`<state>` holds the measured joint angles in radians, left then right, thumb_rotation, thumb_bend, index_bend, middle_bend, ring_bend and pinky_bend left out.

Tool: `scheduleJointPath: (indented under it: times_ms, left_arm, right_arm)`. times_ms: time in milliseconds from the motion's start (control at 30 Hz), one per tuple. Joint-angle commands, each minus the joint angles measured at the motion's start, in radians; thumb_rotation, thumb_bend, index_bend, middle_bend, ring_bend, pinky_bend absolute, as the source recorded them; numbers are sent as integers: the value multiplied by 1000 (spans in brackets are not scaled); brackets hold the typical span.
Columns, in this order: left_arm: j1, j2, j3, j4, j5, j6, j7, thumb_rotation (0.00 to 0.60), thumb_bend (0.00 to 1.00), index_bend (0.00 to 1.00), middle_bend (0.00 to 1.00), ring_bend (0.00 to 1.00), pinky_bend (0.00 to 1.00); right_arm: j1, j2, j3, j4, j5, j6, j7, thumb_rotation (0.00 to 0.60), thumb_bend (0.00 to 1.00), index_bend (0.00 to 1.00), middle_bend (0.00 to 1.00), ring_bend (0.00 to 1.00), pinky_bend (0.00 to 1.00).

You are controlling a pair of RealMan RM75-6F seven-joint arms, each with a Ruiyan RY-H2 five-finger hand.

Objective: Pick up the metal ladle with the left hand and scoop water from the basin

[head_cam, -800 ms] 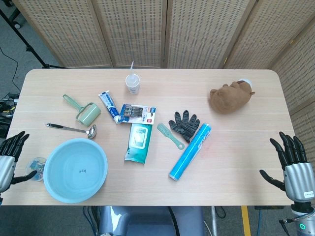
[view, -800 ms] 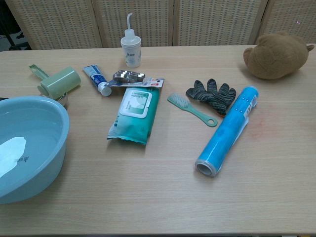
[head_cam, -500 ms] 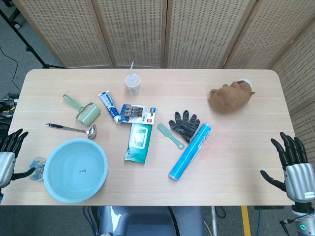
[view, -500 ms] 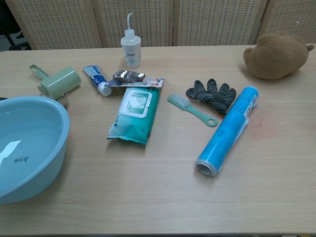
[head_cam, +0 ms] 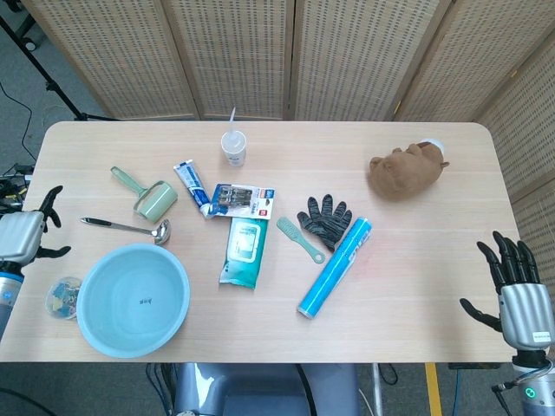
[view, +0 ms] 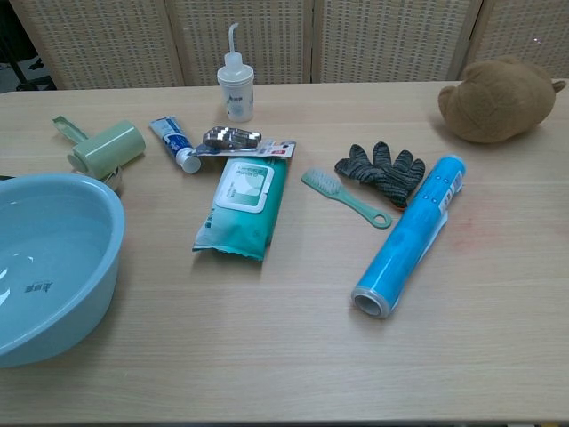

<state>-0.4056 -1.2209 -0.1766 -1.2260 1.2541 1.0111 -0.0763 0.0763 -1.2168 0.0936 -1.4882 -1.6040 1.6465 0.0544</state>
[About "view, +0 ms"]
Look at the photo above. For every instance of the light blue plastic basin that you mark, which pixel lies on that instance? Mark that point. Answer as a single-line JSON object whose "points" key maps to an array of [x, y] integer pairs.
{"points": [[103, 267]]}

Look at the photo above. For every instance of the teal wet wipes pack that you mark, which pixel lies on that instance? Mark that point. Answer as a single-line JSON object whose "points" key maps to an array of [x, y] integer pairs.
{"points": [[240, 213]]}

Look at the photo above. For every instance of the green scrubbing brush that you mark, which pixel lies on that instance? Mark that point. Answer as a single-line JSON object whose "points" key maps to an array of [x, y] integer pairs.
{"points": [[338, 193]]}

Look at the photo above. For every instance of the blister pack of metal clips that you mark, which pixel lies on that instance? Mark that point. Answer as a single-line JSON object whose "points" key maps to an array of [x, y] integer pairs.
{"points": [[231, 138]]}

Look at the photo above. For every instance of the gray knitted work glove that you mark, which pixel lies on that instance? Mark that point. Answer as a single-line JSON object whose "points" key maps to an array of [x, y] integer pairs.
{"points": [[387, 178]]}

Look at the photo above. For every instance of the blue cling film roll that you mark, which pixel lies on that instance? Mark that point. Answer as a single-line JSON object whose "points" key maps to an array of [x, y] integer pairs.
{"points": [[400, 249]]}

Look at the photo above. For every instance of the white squeeze bottle bent nozzle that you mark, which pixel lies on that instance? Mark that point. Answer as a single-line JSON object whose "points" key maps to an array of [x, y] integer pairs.
{"points": [[235, 98]]}

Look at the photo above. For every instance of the blue white toothpaste tube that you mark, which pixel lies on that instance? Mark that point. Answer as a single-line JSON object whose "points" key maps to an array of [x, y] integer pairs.
{"points": [[171, 135]]}

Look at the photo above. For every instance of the green lint roller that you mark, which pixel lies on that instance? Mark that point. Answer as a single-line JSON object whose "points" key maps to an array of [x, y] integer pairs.
{"points": [[111, 147]]}

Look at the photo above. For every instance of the woven wooden screen panel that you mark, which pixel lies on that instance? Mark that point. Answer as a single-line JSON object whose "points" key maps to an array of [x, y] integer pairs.
{"points": [[266, 26], [102, 40], [524, 31], [391, 40]]}

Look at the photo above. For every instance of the brown plush toy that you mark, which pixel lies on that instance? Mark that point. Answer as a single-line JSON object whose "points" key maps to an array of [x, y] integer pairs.
{"points": [[498, 102]]}

